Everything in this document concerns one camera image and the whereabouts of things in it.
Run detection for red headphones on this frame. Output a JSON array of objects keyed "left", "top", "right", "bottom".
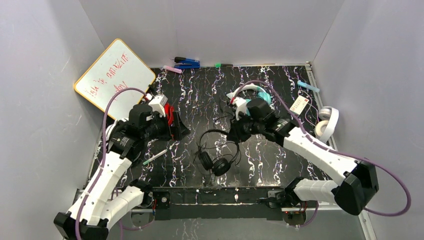
[{"left": 164, "top": 103, "right": 174, "bottom": 126}]

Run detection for small black headphones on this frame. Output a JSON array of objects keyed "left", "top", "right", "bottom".
[{"left": 195, "top": 112, "right": 242, "bottom": 177}]

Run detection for small white labelled box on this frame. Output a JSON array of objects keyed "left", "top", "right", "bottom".
[{"left": 289, "top": 95, "right": 310, "bottom": 117}]

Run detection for white beige headphones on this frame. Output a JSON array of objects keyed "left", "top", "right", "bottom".
[{"left": 314, "top": 106, "right": 340, "bottom": 143}]

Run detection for black and white headphones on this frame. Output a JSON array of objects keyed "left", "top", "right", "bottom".
[{"left": 105, "top": 117, "right": 129, "bottom": 153}]

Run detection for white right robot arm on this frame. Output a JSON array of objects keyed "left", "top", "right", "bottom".
[{"left": 227, "top": 97, "right": 379, "bottom": 216}]

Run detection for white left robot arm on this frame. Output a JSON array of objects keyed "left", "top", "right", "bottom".
[{"left": 53, "top": 103, "right": 190, "bottom": 240}]

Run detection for teal headphones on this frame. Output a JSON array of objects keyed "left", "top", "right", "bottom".
[{"left": 226, "top": 83, "right": 272, "bottom": 116}]

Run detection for white green capped pen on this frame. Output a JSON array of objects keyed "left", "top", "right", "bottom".
[{"left": 142, "top": 149, "right": 167, "bottom": 166}]

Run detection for light blue marker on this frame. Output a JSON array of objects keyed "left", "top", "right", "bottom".
[{"left": 297, "top": 80, "right": 320, "bottom": 93}]

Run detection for pink marker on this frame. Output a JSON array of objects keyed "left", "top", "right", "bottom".
[{"left": 163, "top": 65, "right": 183, "bottom": 74}]

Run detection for green capped marker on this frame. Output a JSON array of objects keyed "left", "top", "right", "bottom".
[{"left": 214, "top": 63, "right": 234, "bottom": 68}]

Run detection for blue stapler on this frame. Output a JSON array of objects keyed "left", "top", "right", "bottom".
[{"left": 173, "top": 56, "right": 201, "bottom": 70}]

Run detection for yellow framed whiteboard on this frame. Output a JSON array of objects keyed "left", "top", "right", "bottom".
[{"left": 73, "top": 38, "right": 156, "bottom": 111}]

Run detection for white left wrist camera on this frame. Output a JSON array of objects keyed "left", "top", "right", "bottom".
[{"left": 148, "top": 94, "right": 168, "bottom": 117}]

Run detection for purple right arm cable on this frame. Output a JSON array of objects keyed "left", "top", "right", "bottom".
[{"left": 228, "top": 80, "right": 412, "bottom": 218}]

